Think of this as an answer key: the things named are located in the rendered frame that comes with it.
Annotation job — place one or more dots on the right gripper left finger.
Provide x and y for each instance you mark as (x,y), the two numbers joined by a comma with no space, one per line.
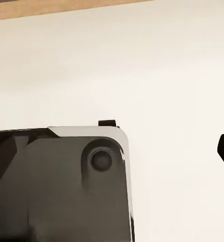
(8,150)

